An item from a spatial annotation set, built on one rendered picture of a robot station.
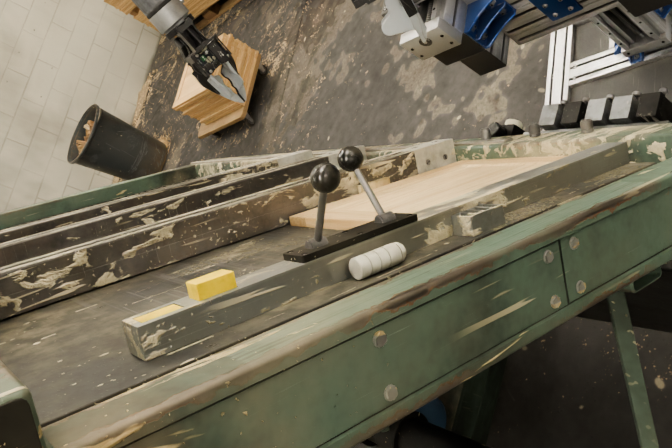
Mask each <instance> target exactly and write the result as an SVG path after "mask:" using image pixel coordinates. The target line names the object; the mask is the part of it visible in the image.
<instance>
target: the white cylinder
mask: <svg viewBox="0 0 672 448"><path fill-rule="evenodd" d="M405 257H406V249H405V247H404V246H403V245H402V244H401V243H398V242H394V243H390V244H387V245H384V246H382V247H379V248H377V249H374V250H372V251H369V252H367V253H364V254H361V255H359V256H356V257H354V258H351V259H350V261H349V271H350V273H351V275H352V276H353V277H354V278H355V279H357V280H361V279H364V278H366V277H369V276H371V275H373V274H376V273H378V272H380V271H383V270H385V269H387V268H390V267H392V266H395V265H397V264H399V263H400V262H402V261H404V260H405Z"/></svg>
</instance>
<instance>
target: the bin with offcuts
mask: <svg viewBox="0 0 672 448"><path fill-rule="evenodd" d="M166 156H167V147H166V145H165V144H164V143H163V142H161V141H159V140H157V139H156V138H154V137H152V136H150V135H148V134H147V133H145V132H143V131H141V130H139V129H137V128H135V127H133V126H132V125H130V124H128V123H126V122H125V121H123V120H121V119H119V118H118V117H116V116H114V115H112V114H110V113H109V112H107V111H105V110H103V109H101V108H100V107H99V105H97V104H93V105H91V106H90V107H89V108H88V109H87V110H86V111H85V113H84V114H83V115H82V117H81V119H80V121H79V123H78V125H77V127H76V129H75V131H74V134H73V136H72V139H71V142H70V145H69V150H68V154H67V161H68V163H70V164H74V163H75V164H78V165H81V166H84V167H87V168H91V169H94V170H97V171H100V172H103V173H106V174H109V175H113V176H116V177H119V178H122V179H125V180H131V179H135V178H139V177H143V176H147V175H151V174H155V173H159V172H161V170H162V168H163V166H164V163H165V160H166Z"/></svg>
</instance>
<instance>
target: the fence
mask: <svg viewBox="0 0 672 448"><path fill-rule="evenodd" d="M628 163H630V160H629V152H628V145H627V142H613V143H602V144H599V145H597V146H594V147H591V148H588V149H586V150H583V151H580V152H578V153H575V154H572V155H569V156H567V157H564V158H561V159H559V160H556V161H553V162H550V163H548V164H545V165H542V166H540V167H537V168H534V169H531V170H529V171H526V172H523V173H521V174H518V175H515V176H512V177H510V178H507V179H504V180H502V181H499V182H496V183H493V184H491V185H488V186H485V187H483V188H480V189H477V190H474V191H472V192H469V193H466V194H464V195H461V196H458V197H455V198H453V199H450V200H447V201H445V202H442V203H439V204H436V205H434V206H431V207H428V208H426V209H423V210H420V211H417V212H415V213H412V214H417V217H418V220H417V221H415V222H412V223H410V224H407V225H405V226H402V227H399V228H397V229H394V230H391V231H389V232H386V233H383V234H381V235H378V236H375V237H373V238H370V239H368V240H365V241H362V242H360V243H357V244H354V245H352V246H349V247H346V248H344V249H341V250H338V251H336V252H333V253H331V254H328V255H325V256H323V257H320V258H317V259H315V260H312V261H309V262H307V263H298V262H292V261H285V260H284V261H282V262H279V263H276V264H273V265H271V266H268V267H265V268H263V269H260V270H257V271H254V272H252V273H249V274H246V275H244V276H241V277H238V278H235V280H236V284H237V287H236V288H233V289H231V290H228V291H225V292H223V293H220V294H217V295H215V296H212V297H209V298H207V299H204V300H201V301H197V300H194V299H191V298H189V296H187V297H184V298H181V299H178V300H176V301H173V302H170V303H168V304H165V305H162V306H159V307H157V308H154V309H151V310H149V311H146V312H143V313H140V314H138V315H135V316H132V317H130V318H127V319H124V320H122V324H123V328H124V332H125V336H126V339H127V343H128V347H129V351H130V353H131V354H133V355H135V356H137V357H139V358H140V359H142V360H144V361H149V360H151V359H154V358H156V357H159V356H161V355H163V354H166V353H168V352H171V351H173V350H176V349H178V348H180V347H183V346H185V345H188V344H190V343H193V342H195V341H197V340H200V339H202V338H205V337H207V336H210V335H212V334H214V333H217V332H219V331H222V330H224V329H227V328H229V327H231V326H234V325H236V324H239V323H241V322H244V321H246V320H249V319H251V318H253V317H256V316H258V315H261V314H263V313H266V312H268V311H270V310H273V309H275V308H278V307H280V306H283V305H285V304H287V303H290V302H292V301H295V300H297V299H300V298H302V297H304V296H307V295H309V294H312V293H314V292H317V291H319V290H321V289H324V288H326V287H329V286H331V285H334V284H336V283H338V282H341V281H343V280H346V279H348V278H351V277H353V276H352V275H351V273H350V271H349V261H350V259H351V258H354V257H356V256H359V255H361V254H364V253H367V252H369V251H372V250H374V249H377V248H379V247H382V246H384V245H387V244H390V243H394V242H398V243H401V244H402V245H403V246H404V247H405V249H406V255H407V254H409V253H411V252H414V251H416V250H419V249H421V248H424V247H426V246H428V245H431V244H433V243H436V242H438V241H441V240H443V239H445V238H448V237H450V236H453V235H454V232H453V225H452V219H451V216H452V215H454V214H457V213H460V212H462V211H465V210H467V209H470V208H472V207H475V206H478V205H480V204H502V205H503V210H504V214H506V213H509V212H511V211H514V210H516V209H518V208H521V207H523V206H526V205H528V204H531V203H533V202H535V201H538V200H540V199H543V198H545V197H548V196H550V195H552V194H555V193H557V192H560V191H562V190H565V189H567V188H569V187H572V186H574V185H577V184H579V183H582V182H584V181H586V180H589V179H591V178H594V177H596V176H599V175H601V174H604V173H606V172H608V171H611V170H613V169H616V168H618V167H621V166H623V165H625V164H628ZM172 304H174V305H177V306H180V307H183V308H180V309H177V310H175V311H172V312H170V313H167V314H164V315H162V316H159V317H156V318H154V319H151V320H148V321H146V322H143V323H141V322H139V321H136V320H134V318H137V317H140V316H143V315H145V314H148V313H151V312H153V311H156V310H159V309H161V308H164V307H167V306H170V305H172Z"/></svg>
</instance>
